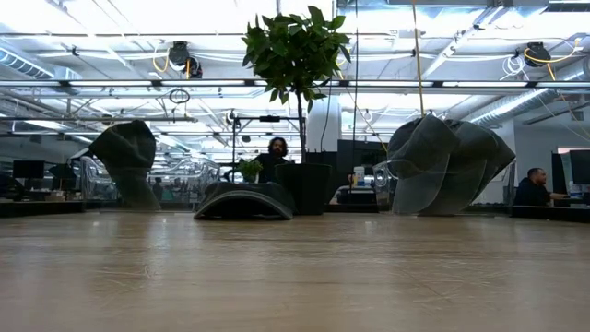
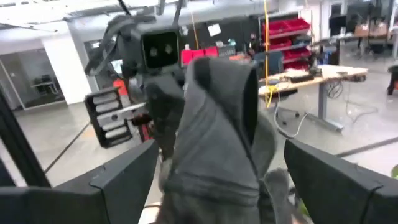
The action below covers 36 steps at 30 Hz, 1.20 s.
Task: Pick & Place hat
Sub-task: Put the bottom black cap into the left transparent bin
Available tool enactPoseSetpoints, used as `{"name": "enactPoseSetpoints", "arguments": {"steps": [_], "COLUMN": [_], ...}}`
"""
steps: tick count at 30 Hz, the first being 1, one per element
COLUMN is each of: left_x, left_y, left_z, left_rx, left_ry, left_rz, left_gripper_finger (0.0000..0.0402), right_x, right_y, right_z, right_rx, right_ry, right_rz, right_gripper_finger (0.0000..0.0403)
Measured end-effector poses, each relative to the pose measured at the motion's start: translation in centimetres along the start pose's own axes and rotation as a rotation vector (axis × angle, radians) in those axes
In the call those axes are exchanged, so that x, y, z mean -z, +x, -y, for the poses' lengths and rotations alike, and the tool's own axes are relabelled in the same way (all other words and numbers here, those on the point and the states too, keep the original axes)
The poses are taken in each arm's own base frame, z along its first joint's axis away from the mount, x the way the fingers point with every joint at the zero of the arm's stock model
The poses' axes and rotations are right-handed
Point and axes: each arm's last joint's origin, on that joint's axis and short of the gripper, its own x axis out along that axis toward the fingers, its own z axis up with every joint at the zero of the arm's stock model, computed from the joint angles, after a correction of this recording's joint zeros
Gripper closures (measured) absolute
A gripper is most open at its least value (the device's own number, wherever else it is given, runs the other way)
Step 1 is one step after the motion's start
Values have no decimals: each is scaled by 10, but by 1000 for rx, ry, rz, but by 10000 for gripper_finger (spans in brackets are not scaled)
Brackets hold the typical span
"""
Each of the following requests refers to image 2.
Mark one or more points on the blue-grey office chair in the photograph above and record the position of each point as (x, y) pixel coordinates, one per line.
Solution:
(273, 62)

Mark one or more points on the brown cardboard box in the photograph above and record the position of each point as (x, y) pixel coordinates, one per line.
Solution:
(370, 30)

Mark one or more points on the shelf with red bins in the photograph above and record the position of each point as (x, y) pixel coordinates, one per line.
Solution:
(289, 26)

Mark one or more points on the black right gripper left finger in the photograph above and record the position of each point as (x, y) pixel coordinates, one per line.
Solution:
(77, 202)

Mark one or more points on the wooden office desk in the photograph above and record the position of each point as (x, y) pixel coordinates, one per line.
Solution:
(329, 73)

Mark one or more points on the black frame post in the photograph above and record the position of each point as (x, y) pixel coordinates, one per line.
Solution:
(18, 146)

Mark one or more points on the dark grey baseball cap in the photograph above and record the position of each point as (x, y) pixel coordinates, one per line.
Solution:
(214, 149)

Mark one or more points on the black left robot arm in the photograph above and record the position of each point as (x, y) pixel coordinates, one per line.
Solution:
(105, 46)

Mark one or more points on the white wall paper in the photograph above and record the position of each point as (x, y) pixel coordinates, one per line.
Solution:
(214, 29)

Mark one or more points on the small black monitor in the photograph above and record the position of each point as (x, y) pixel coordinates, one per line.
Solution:
(337, 25)

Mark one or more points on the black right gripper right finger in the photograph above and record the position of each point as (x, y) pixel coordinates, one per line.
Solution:
(342, 193)

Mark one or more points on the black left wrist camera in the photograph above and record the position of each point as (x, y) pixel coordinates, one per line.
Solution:
(160, 49)

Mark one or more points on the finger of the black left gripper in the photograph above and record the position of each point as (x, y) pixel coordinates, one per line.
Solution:
(164, 109)

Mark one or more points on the black desk keyboard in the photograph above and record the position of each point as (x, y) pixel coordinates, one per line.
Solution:
(301, 78)

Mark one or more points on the red storage boxes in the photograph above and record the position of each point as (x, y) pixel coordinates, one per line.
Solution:
(192, 56)

